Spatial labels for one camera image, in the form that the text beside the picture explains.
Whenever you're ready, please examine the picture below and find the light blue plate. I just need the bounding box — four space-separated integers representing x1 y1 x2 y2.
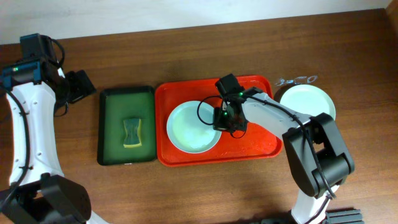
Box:
274 84 336 119
166 101 221 154

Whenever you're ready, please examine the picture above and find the yellow green sponge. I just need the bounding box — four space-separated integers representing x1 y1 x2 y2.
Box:
123 118 142 148

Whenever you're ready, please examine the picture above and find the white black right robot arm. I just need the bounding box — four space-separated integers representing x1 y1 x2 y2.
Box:
213 85 354 223

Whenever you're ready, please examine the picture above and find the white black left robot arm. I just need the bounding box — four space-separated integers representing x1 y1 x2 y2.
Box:
1 59 105 223

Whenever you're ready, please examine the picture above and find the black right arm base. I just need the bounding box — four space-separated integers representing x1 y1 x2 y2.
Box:
250 209 365 224

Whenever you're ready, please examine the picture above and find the red plastic tray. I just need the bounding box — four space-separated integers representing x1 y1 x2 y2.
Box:
155 78 283 167

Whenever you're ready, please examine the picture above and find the black tray with green water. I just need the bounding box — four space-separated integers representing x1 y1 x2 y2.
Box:
97 86 157 166

